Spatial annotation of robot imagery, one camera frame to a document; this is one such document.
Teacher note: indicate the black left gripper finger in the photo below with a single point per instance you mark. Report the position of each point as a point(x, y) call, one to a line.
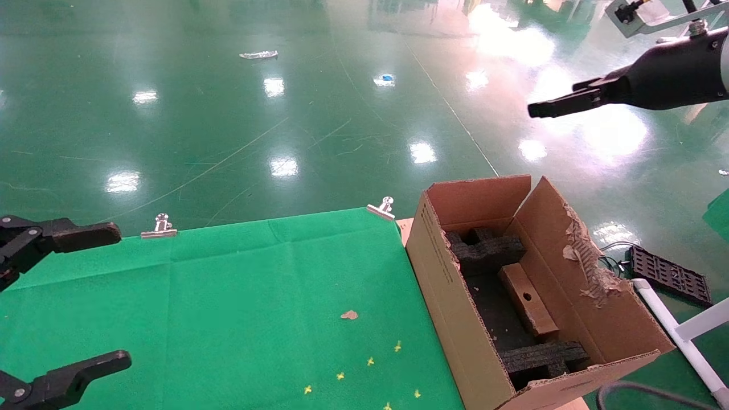
point(80, 234)
point(62, 381)

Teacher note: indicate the green covered side table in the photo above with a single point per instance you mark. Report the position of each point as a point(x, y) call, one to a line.
point(719, 219)

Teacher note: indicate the black plastic grid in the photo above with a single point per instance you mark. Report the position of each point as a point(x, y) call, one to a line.
point(669, 274)

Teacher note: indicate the silver binder clip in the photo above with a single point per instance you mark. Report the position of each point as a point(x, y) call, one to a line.
point(380, 209)
point(158, 229)

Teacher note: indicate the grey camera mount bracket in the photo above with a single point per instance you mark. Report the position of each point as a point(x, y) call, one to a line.
point(655, 20)

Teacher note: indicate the green table cloth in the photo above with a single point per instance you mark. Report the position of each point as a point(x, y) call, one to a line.
point(199, 313)

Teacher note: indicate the small cardboard scrap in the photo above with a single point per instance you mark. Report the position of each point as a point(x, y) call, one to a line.
point(348, 314)

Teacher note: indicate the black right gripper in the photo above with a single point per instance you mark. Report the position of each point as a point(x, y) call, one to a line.
point(678, 74)

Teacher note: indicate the small brown cardboard box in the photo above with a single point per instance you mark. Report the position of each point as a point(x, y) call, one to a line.
point(532, 310)

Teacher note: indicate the white floor litter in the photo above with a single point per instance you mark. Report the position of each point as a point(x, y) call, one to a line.
point(258, 54)

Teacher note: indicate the large open cardboard carton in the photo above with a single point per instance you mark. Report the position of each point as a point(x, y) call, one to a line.
point(450, 296)

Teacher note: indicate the white pipe frame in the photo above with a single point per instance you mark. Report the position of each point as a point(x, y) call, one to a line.
point(692, 347)

